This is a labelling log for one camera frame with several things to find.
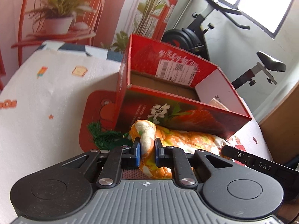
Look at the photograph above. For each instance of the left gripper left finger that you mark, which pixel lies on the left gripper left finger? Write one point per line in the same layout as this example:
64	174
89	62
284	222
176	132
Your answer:
120	157

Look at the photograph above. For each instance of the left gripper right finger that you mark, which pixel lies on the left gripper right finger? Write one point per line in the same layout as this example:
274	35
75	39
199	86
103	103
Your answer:
175	159

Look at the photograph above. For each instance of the orange floral soft cloth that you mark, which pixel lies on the orange floral soft cloth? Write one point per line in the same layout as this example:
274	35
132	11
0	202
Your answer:
189	141

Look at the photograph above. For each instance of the printed living room backdrop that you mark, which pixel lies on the printed living room backdrop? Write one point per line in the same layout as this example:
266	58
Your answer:
26	24

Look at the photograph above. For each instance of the green tasselled leaf cloth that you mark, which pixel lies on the green tasselled leaf cloth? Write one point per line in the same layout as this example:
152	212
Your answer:
109	139

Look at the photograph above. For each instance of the red strawberry cardboard box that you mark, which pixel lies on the red strawberry cardboard box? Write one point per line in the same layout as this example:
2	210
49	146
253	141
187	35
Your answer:
175	89

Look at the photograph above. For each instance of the patterned white tablecloth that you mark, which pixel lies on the patterned white tablecloth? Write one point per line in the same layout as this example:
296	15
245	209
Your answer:
47	105

